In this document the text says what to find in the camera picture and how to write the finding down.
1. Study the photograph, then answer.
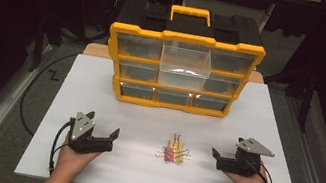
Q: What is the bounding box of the yellow binder clip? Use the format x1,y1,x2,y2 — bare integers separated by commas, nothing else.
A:
167,131,187,153
168,147,193,167

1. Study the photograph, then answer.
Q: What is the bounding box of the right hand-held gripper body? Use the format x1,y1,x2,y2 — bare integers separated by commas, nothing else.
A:
214,132,278,182

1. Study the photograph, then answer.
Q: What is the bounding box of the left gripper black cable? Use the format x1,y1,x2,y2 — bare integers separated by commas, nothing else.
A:
46,117,74,178

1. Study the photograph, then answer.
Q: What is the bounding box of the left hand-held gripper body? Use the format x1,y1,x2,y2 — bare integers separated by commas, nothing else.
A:
63,109,120,160

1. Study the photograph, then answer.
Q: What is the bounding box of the set of clear closed drawers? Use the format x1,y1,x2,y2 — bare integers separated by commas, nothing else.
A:
107,31,257,118

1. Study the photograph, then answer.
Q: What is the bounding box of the black floor cable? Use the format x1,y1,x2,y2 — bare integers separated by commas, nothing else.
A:
14,43,84,144

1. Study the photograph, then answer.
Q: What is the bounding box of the person's left hand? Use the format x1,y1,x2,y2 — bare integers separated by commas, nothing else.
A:
55,143,103,179

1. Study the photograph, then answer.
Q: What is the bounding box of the clear plastic organizer drawer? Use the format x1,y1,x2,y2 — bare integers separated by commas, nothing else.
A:
155,38,216,94

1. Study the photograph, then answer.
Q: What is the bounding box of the black metal stand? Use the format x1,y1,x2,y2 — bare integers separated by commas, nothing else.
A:
255,60,322,136
25,9,68,78

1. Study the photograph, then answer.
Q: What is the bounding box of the yellow and black organizer cabinet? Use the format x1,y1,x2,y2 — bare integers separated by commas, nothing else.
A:
97,0,273,126

